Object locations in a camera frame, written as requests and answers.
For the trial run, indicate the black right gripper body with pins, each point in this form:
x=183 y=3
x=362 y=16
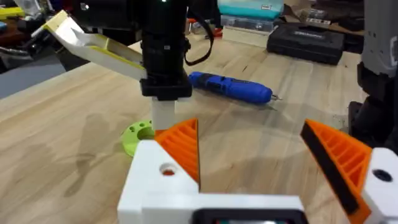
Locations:
x=164 y=56

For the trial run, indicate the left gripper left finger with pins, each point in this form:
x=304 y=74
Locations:
x=149 y=174

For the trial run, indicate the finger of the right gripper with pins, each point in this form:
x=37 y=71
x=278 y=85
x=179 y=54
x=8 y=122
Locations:
x=163 y=113

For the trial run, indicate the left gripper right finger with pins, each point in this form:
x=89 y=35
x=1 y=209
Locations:
x=342 y=155

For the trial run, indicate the blue electric screwdriver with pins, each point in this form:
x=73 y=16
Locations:
x=233 y=87

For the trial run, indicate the green disc with holes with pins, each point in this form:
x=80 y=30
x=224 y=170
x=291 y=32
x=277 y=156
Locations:
x=133 y=140

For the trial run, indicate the clear plastic box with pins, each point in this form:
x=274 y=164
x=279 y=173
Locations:
x=245 y=23

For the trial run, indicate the teal box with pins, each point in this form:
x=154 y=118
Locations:
x=248 y=7

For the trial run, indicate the black tool case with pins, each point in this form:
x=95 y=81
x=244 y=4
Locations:
x=306 y=42

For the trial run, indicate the yellow tool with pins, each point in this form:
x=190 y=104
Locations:
x=11 y=12

